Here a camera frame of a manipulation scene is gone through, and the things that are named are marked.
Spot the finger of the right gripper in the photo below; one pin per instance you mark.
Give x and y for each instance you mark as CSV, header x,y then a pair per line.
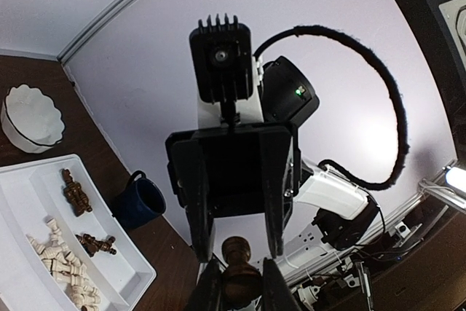
x,y
275,147
195,184

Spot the pile of dark chess pieces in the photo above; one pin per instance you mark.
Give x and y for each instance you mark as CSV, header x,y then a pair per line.
x,y
80,204

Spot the dark rook piece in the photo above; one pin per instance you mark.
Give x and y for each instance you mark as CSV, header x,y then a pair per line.
x,y
242,283

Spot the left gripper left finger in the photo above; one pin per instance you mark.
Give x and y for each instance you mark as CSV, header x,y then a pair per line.
x,y
207,295

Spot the white scalloped ceramic bowl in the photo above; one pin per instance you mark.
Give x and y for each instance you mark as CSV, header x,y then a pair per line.
x,y
30,120

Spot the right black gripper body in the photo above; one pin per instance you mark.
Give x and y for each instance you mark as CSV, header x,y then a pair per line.
x,y
233,165

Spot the pile of white chess pieces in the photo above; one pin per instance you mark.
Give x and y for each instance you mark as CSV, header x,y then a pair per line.
x,y
66,268

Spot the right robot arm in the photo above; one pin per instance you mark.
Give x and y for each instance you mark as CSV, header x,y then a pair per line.
x,y
345,209

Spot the right aluminium frame post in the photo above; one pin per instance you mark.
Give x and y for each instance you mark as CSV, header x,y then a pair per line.
x,y
102,19

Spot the dark blue cup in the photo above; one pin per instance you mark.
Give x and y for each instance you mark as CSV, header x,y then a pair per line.
x,y
139,203

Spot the white divided plastic tray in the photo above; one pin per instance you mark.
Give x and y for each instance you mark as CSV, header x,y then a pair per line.
x,y
32,194

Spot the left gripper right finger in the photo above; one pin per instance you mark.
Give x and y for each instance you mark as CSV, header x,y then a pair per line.
x,y
276,295

